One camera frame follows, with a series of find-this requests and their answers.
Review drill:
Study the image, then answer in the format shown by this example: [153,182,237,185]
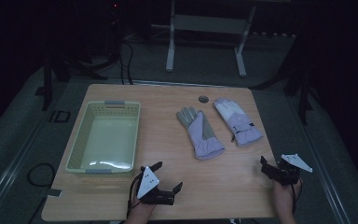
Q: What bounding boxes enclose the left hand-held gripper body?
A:
[135,165,176,206]

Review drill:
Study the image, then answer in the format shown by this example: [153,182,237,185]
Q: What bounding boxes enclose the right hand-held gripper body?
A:
[268,153,313,187]

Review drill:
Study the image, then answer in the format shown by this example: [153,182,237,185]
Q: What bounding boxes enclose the lilac glove with white fingers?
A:
[213,97,264,147]

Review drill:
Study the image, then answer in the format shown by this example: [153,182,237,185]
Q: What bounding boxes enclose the lilac glove with grey palm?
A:
[175,106,226,161]

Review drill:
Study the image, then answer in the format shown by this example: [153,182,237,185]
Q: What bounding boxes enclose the pale green plastic basket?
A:
[64,100,142,175]

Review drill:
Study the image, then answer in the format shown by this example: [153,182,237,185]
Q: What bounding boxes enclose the person's right hand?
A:
[271,178,303,224]

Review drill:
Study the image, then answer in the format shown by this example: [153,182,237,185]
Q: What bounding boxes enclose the person's left hand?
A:
[125,186,158,224]

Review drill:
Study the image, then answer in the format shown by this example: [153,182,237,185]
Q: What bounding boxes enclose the black metal stand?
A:
[35,46,108,111]
[251,36,324,125]

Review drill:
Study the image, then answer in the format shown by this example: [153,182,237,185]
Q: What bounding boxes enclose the grey tape piece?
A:
[46,188,63,198]

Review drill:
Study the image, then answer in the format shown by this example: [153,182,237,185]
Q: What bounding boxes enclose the dark power strip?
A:
[251,31,296,39]

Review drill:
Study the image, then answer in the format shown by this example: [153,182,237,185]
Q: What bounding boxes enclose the dark device with red light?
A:
[106,0,124,60]

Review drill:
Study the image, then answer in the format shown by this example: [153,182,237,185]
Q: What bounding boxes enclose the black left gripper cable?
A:
[126,172,144,218]

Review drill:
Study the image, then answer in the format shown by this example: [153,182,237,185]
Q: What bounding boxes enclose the black hanging cables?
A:
[117,40,134,86]

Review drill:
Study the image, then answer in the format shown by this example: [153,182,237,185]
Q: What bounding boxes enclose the black floor bracket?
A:
[48,110,72,123]

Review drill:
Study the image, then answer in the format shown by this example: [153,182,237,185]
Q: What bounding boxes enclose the black looped floor cable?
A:
[26,162,57,189]

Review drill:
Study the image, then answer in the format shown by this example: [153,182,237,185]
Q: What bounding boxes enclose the white metal desk frame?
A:
[165,0,257,78]

